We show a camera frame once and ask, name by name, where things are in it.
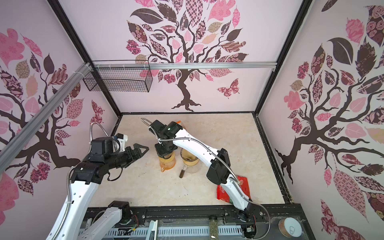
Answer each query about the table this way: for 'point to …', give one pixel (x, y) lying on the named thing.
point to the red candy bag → (222, 194)
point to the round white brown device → (289, 227)
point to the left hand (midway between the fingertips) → (143, 155)
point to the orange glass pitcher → (167, 163)
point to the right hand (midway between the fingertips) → (162, 152)
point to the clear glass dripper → (187, 156)
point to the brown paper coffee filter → (187, 156)
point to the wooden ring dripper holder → (191, 163)
